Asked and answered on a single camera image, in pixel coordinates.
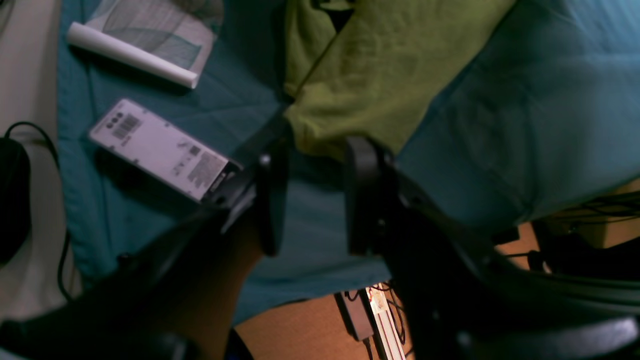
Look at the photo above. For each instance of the grey power adapter box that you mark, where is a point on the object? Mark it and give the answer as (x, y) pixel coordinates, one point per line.
(355, 314)

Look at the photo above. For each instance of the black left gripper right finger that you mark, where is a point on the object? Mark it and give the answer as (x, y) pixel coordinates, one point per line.
(463, 300)

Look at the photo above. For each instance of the black computer mouse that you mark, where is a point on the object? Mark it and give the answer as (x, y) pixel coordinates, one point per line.
(15, 210)

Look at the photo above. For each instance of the white patterned notebook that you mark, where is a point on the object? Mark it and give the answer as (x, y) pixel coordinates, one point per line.
(171, 39)

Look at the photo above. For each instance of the olive green t-shirt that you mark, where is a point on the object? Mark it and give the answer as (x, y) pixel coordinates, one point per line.
(372, 67)

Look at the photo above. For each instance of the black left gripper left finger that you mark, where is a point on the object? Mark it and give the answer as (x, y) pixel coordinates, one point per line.
(99, 325)

